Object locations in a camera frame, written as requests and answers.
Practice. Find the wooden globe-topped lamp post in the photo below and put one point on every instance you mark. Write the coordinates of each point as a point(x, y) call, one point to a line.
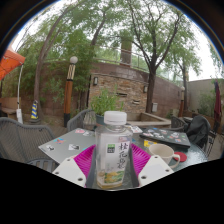
point(68, 96)

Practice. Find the silver laptop with stickers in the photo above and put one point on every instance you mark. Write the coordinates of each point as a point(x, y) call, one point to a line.
point(66, 143)

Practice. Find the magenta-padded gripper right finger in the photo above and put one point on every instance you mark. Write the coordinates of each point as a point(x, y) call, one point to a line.
point(155, 170)

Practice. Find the green plant in blue pot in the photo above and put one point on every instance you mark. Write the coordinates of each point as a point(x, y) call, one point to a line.
point(105, 103)

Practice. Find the orange patio umbrella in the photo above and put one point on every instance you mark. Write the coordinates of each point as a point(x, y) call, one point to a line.
point(10, 61)

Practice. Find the flat round red coaster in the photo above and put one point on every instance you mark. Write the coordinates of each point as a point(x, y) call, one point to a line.
point(181, 156)

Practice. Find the closed maroon patio umbrella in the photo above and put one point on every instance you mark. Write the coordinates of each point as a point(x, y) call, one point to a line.
point(218, 103)

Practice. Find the yellow blue striped cone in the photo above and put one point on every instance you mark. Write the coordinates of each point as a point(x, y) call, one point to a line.
point(34, 111)

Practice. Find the dark laptop with stickers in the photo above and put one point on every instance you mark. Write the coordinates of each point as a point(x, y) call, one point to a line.
point(165, 136)

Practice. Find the dark-trunked tree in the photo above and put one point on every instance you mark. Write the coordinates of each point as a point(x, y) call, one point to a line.
point(151, 93)

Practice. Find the yellow card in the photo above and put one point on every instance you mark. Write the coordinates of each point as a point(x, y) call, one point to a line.
point(149, 143)

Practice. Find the black wall lamp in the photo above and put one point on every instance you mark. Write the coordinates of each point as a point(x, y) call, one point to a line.
point(145, 89)
point(95, 81)

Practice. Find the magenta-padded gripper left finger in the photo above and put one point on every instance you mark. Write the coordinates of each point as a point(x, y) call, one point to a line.
point(70, 171)

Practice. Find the black jacket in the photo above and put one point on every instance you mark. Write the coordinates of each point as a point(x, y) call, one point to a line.
point(198, 130)

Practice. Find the black metal chair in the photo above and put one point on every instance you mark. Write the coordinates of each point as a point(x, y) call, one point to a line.
point(213, 140)

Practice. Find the clear white-capped drink bottle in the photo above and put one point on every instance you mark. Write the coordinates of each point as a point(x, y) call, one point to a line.
point(113, 150)

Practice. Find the grey wall box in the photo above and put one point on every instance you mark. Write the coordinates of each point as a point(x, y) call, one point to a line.
point(154, 107)

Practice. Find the white ribbed mug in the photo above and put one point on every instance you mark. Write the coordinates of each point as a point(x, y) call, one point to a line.
point(161, 152)

